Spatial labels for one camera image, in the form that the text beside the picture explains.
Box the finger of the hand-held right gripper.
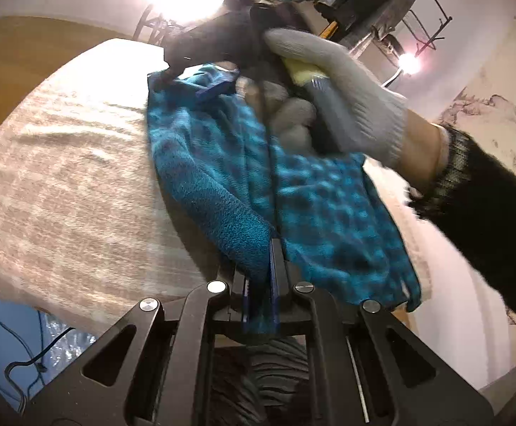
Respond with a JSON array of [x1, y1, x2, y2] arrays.
[[160, 55, 192, 84], [197, 73, 239, 101]]

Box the blue plaid fleece garment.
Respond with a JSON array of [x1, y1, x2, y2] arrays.
[[146, 63, 424, 334]]

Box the person's right hand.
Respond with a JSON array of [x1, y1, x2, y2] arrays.
[[239, 27, 408, 169]]

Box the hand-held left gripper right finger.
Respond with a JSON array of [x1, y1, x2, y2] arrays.
[[269, 238, 494, 426]]

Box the dark hanging clothes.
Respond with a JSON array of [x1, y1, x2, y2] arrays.
[[315, 0, 376, 33]]

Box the person's right forearm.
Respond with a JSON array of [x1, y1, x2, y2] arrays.
[[400, 110, 516, 351]]

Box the person's striped pants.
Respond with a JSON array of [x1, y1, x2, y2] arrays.
[[208, 336, 313, 426]]

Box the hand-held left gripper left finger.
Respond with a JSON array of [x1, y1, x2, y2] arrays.
[[22, 272, 253, 426]]

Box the white clip lamp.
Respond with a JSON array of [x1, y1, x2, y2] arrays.
[[381, 51, 422, 87]]

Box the black cable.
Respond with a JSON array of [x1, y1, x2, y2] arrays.
[[0, 312, 74, 411]]

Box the grey knit hanging garment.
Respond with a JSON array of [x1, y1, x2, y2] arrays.
[[363, 0, 424, 40]]

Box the blue plastic sheet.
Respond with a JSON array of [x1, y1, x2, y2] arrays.
[[0, 279, 99, 393]]

